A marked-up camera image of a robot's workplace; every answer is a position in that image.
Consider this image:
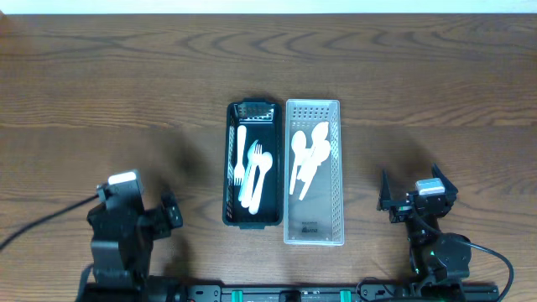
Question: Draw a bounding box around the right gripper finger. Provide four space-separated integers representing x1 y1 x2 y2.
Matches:
378 169 392 202
431 164 458 195

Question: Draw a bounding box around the white plastic spoon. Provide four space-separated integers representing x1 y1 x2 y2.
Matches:
248 152 273 215
299 140 331 200
289 131 306 195

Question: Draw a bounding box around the white plastic spoon diagonal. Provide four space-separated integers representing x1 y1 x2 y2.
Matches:
301 122 329 168

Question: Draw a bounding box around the white plastic utensil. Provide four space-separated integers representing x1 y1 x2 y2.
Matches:
234 125 247 186

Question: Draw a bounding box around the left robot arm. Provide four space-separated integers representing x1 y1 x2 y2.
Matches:
76 184 187 301

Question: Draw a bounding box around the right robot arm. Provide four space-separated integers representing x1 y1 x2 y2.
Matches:
377 165 472 300

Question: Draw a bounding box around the clear plastic basket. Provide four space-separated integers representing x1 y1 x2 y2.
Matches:
284 99 345 246

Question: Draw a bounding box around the black plastic basket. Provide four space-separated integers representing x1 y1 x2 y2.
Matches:
222 98 284 229

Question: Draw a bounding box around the left black cable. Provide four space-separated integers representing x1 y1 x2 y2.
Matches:
0 193 102 253

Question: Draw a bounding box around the black cable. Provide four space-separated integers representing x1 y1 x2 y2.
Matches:
419 216 515 302
0 193 102 253

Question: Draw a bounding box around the right black cable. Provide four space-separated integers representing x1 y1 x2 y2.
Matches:
419 216 515 302

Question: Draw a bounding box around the black mounting rail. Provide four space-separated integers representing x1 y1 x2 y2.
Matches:
183 278 500 302

